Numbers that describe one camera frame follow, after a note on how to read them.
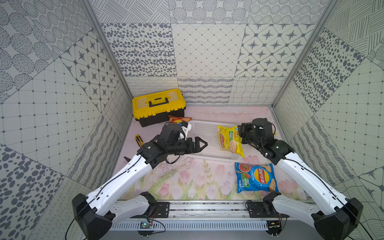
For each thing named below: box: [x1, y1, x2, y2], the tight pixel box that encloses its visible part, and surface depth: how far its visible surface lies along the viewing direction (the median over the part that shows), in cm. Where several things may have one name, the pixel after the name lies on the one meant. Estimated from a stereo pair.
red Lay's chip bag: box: [168, 115, 193, 123], surface depth 106 cm
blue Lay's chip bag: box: [234, 162, 279, 194], surface depth 80 cm
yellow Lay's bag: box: [217, 125, 245, 158], surface depth 78 cm
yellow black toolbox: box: [132, 88, 186, 127], surface depth 101 cm
